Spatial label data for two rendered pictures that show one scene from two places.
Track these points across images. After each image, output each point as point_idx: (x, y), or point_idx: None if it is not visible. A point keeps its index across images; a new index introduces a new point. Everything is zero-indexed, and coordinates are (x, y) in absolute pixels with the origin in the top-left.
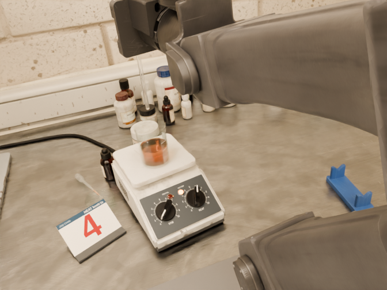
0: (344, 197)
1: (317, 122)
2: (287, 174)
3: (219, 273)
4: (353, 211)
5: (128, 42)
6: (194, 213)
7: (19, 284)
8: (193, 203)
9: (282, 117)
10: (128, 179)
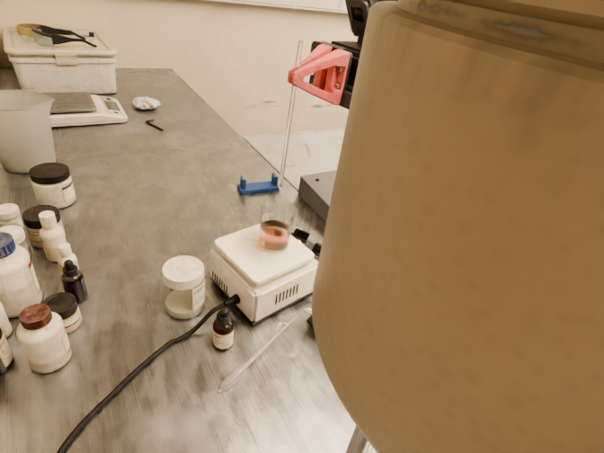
0: (266, 188)
1: (146, 185)
2: (231, 209)
3: None
4: (301, 176)
5: None
6: (310, 244)
7: None
8: (305, 239)
9: (121, 201)
10: (305, 262)
